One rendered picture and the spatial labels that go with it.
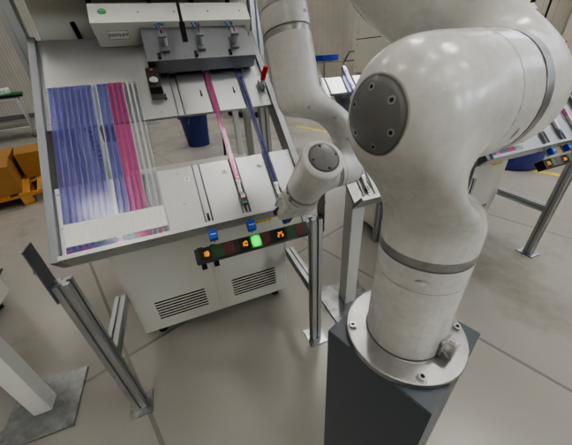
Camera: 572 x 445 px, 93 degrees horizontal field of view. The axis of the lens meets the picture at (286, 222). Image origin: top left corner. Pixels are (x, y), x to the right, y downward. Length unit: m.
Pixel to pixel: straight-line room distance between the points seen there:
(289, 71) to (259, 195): 0.40
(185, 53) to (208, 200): 0.49
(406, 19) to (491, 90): 0.16
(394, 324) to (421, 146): 0.28
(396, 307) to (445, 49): 0.30
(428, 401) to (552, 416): 1.01
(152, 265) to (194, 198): 0.48
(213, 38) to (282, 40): 0.57
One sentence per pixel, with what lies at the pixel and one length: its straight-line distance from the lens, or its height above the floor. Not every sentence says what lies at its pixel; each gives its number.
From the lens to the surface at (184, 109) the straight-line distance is 0.99.
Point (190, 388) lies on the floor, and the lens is 1.33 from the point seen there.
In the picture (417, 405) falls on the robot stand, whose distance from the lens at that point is 0.48.
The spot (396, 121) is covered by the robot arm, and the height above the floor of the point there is 1.06.
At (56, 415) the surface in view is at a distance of 1.52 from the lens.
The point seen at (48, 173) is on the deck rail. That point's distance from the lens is 0.95.
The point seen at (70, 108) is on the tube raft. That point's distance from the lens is 1.05.
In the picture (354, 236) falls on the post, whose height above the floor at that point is 0.43.
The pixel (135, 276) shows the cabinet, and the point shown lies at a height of 0.39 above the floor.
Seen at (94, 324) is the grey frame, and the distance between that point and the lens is 1.01.
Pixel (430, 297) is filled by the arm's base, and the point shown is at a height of 0.85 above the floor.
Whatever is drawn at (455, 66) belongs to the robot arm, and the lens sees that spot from 0.25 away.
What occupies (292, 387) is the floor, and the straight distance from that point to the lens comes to 1.25.
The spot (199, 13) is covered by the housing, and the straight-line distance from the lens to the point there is 1.17.
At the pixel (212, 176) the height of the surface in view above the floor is 0.82.
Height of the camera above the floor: 1.11
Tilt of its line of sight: 31 degrees down
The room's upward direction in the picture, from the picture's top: 4 degrees counter-clockwise
